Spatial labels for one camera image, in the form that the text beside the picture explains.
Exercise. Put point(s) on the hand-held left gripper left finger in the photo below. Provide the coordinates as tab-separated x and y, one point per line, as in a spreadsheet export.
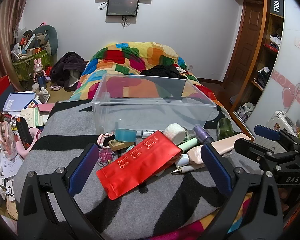
83	166

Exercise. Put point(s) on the pink bag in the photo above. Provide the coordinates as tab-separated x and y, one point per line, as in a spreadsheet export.
7	137

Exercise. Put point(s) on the white suitcase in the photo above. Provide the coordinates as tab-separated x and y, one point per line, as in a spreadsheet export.
281	121

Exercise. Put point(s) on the pink book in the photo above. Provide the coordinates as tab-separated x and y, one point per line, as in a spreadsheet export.
46	107

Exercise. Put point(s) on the small wall monitor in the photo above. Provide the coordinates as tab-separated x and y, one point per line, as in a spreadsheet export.
122	6

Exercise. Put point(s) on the white heart-patterned sliding door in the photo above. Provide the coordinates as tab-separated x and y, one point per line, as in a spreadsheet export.
290	67

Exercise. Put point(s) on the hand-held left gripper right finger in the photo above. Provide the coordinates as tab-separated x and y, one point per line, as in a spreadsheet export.
216	167

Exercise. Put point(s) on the wooden charm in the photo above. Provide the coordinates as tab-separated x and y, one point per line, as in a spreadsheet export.
117	145

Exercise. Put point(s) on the green and white booklet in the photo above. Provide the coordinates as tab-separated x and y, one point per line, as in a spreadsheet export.
32	117

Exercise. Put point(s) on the white cup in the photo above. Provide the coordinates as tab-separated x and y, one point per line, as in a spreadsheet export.
35	87

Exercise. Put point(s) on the purple bottle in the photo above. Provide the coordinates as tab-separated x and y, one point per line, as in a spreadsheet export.
202	133

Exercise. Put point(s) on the teal tape roll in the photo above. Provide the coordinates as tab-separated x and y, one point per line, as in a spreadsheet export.
125	135

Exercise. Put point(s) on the grey neck pillow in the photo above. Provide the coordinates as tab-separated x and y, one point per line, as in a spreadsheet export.
52	36

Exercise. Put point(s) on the colourful patchwork quilt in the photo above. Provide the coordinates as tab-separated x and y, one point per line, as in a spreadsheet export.
115	57

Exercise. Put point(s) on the white bandage roll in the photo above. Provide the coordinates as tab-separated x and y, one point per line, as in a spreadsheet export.
175	133

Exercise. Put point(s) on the green storage bag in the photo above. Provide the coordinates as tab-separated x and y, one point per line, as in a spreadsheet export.
30	65

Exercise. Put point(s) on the grey marker pen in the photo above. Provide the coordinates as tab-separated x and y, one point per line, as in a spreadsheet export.
150	133

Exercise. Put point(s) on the white pen with gold tip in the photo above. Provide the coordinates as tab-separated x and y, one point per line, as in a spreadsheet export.
187	169

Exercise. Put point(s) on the wooden door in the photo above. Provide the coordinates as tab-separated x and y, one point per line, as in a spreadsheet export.
247	42

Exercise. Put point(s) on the striped curtain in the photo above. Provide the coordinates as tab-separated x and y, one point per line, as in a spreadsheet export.
5	35

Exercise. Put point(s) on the black cloth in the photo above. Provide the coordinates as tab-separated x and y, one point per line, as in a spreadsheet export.
162	71

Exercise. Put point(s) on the rabbit figurine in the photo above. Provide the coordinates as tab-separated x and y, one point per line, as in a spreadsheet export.
39	73

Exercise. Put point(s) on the clear plastic storage box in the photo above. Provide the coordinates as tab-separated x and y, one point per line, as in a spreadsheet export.
140	116

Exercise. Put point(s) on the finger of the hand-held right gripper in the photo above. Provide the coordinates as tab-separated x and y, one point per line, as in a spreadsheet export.
250	148
266	132

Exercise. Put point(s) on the beige tube with white cap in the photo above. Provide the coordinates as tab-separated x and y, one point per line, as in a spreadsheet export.
227	142

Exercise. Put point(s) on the red box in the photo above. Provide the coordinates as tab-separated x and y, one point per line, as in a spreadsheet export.
0	90

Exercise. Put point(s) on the green jar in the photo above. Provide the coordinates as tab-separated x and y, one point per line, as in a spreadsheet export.
225	129

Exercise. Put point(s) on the grey and black blanket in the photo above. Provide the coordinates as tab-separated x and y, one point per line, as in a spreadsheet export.
127	212

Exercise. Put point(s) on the mint green tube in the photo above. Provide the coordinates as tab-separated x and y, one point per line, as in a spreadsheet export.
187	143

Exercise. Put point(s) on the dark purple clothes pile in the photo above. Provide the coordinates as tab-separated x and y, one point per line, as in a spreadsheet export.
67	65

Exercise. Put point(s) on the red foil pouch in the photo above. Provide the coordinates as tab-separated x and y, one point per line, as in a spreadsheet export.
135	165

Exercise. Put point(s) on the black and orange tool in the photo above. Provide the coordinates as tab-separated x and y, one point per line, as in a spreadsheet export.
24	132

